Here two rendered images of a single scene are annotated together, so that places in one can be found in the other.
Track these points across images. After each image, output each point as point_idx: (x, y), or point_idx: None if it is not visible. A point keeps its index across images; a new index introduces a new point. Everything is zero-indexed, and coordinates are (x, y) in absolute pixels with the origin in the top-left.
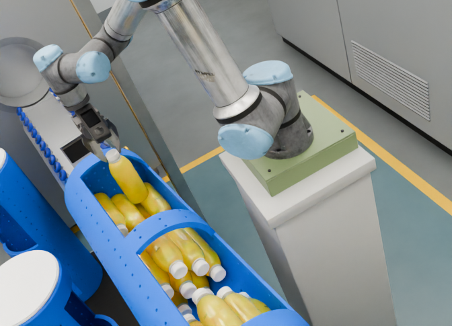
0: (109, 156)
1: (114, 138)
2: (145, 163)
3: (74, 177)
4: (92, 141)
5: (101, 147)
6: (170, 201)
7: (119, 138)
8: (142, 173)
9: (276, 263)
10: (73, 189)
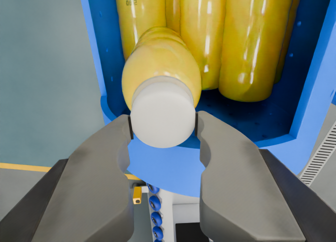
0: (180, 109)
1: (89, 167)
2: (102, 101)
3: (297, 157)
4: (264, 236)
5: (160, 220)
6: None
7: (72, 152)
8: (129, 113)
9: None
10: (321, 121)
